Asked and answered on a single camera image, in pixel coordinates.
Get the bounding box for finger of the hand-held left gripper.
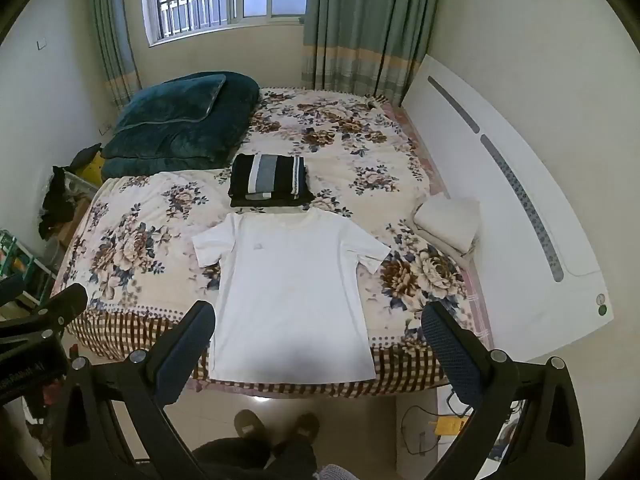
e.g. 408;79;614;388
0;283;89;341

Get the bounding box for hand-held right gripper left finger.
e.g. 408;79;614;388
50;300;217;480

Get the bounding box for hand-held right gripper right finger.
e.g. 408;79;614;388
421;301;587;480

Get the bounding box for white t-shirt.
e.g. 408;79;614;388
192;208;392;381

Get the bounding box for folded black striped clothes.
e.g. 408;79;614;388
228;153;316;208

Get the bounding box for green storage rack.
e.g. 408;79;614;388
0;229;56;311

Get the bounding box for yellow box on floor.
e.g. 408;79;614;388
434;410;473;442

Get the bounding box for black cloth on rack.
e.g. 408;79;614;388
39;143;103;241

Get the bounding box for person's legs and slippers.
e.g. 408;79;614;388
192;409;351;480

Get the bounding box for floral bed blanket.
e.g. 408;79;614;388
64;86;493;395

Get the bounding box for white bed headboard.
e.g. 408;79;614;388
401;54;612;351

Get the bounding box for dark teal folded quilt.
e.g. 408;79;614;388
100;71;261;180

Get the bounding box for green curtain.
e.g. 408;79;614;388
86;0;143;109
302;0;444;106

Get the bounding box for black cable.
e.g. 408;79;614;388
401;402;441;457

